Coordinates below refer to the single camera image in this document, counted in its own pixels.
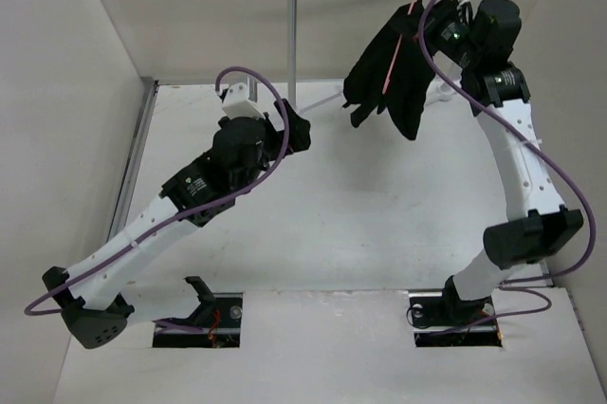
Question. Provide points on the left aluminium frame rail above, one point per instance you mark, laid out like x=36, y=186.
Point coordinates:
x=132, y=165

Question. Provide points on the black trousers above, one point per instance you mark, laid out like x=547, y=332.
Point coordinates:
x=391, y=75

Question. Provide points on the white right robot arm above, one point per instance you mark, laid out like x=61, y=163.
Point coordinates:
x=538, y=224

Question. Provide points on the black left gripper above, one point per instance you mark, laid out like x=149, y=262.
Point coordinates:
x=298, y=134

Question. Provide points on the aluminium frame rail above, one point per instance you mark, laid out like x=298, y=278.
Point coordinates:
x=132, y=165
x=548, y=279

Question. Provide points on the right aluminium frame rail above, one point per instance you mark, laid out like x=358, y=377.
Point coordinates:
x=548, y=279

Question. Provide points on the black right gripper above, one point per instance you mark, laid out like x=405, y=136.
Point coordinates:
x=440, y=12

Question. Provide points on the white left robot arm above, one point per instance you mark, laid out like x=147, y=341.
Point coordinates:
x=95, y=303

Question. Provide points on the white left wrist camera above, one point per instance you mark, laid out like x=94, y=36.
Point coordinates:
x=237, y=103

